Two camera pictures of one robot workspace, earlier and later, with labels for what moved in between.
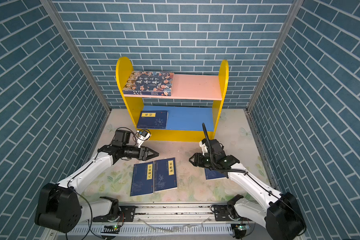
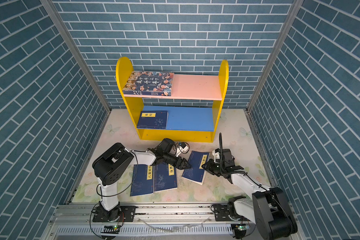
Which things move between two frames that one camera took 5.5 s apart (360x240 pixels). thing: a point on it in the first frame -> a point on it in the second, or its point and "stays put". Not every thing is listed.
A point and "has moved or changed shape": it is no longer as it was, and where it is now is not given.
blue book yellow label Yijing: (153, 119) stays put
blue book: (165, 174) stays put
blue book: (212, 174) has moved or changed shape
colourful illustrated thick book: (149, 83) stays put
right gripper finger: (195, 160) -> (206, 166)
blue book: (142, 179) stays put
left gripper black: (142, 153) -> (180, 165)
